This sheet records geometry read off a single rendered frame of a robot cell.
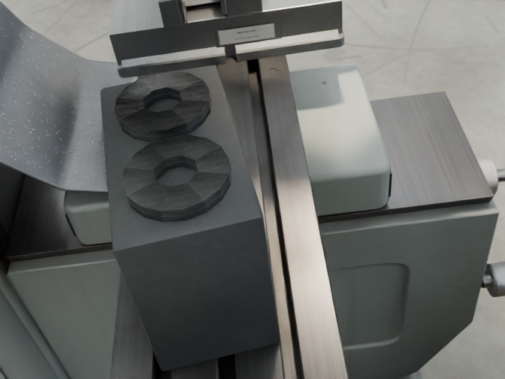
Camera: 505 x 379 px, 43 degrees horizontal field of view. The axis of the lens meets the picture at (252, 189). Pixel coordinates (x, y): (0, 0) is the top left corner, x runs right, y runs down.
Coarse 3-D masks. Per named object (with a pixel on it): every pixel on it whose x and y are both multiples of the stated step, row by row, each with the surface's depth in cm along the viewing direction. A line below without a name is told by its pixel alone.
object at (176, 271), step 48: (144, 96) 61; (192, 96) 60; (144, 144) 58; (192, 144) 55; (240, 144) 57; (144, 192) 52; (192, 192) 51; (240, 192) 53; (144, 240) 50; (192, 240) 51; (240, 240) 52; (144, 288) 53; (192, 288) 55; (240, 288) 56; (192, 336) 60; (240, 336) 61
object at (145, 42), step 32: (128, 0) 102; (160, 0) 92; (288, 0) 96; (320, 0) 95; (128, 32) 95; (160, 32) 95; (192, 32) 96; (224, 32) 96; (256, 32) 97; (288, 32) 97; (320, 32) 98; (128, 64) 98; (160, 64) 98; (192, 64) 98
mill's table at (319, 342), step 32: (224, 64) 98; (256, 64) 102; (256, 96) 96; (288, 96) 91; (256, 128) 91; (288, 128) 86; (256, 160) 83; (288, 160) 82; (256, 192) 79; (288, 192) 78; (288, 224) 75; (288, 256) 71; (320, 256) 71; (288, 288) 71; (320, 288) 68; (128, 320) 68; (288, 320) 68; (320, 320) 65; (128, 352) 65; (256, 352) 63; (288, 352) 66; (320, 352) 63
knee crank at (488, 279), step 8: (488, 264) 116; (496, 264) 115; (504, 264) 115; (488, 272) 116; (496, 272) 114; (504, 272) 114; (488, 280) 115; (496, 280) 113; (504, 280) 113; (488, 288) 117; (496, 288) 113; (504, 288) 113; (496, 296) 115
